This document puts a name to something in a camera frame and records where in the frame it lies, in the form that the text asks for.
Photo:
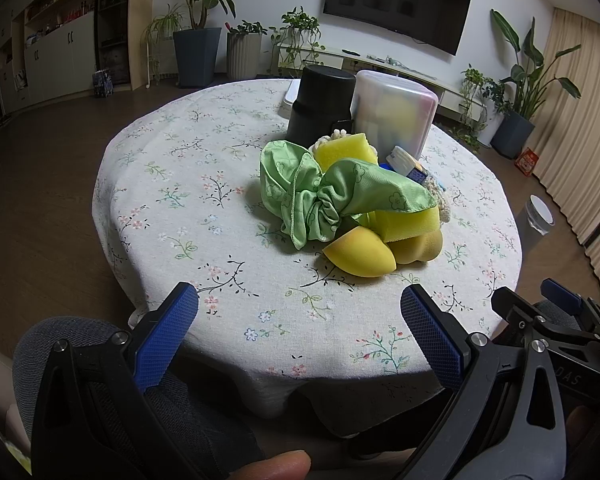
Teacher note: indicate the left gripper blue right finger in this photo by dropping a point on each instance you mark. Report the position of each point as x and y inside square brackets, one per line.
[440, 337]

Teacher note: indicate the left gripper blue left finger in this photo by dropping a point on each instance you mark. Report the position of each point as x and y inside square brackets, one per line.
[159, 334]

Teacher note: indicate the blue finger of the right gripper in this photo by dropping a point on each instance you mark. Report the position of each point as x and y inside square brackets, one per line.
[516, 312]
[561, 296]

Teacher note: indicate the tan peanut-shaped sponge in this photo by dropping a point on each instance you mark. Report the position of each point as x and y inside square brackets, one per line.
[422, 248]

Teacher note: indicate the yellow egg-shaped sponge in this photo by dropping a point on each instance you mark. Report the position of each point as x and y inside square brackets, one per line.
[357, 254]

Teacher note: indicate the light blue tissue pack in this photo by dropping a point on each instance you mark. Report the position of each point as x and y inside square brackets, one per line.
[402, 161]

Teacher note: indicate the person's hand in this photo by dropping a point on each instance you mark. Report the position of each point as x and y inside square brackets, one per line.
[292, 465]

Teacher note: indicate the white round robot vacuum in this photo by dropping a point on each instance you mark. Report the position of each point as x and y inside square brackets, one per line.
[538, 215]

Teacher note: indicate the floral white tablecloth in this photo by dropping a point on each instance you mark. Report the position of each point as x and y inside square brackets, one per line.
[206, 190]

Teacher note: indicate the beige curtain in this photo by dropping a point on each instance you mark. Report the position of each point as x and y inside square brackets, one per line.
[567, 130]

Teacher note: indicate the bird of paradise plant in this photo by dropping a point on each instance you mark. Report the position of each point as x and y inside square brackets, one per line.
[531, 76]

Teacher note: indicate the white tv console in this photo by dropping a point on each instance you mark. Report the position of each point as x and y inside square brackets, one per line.
[451, 102]

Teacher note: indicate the translucent plastic storage box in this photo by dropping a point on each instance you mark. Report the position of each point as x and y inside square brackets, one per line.
[392, 111]

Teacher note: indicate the small blue patterned box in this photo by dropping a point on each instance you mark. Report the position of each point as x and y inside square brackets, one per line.
[102, 83]

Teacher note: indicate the white plastic tray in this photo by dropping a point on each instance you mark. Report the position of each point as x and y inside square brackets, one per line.
[289, 98]

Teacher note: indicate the black cylindrical container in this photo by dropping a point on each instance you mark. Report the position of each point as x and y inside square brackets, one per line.
[322, 105]

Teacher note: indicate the dark blue square planter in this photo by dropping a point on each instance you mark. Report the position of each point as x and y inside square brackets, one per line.
[195, 51]

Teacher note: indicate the white ribbed planter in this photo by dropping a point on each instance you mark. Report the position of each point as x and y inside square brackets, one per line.
[243, 56]

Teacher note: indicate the trailing pothos plant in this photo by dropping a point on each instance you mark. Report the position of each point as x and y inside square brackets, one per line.
[296, 43]

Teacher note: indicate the white cabinet wall unit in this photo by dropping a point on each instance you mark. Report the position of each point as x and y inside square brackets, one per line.
[47, 50]

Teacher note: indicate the wall-mounted black television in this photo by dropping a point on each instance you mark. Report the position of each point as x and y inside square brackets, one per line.
[439, 23]

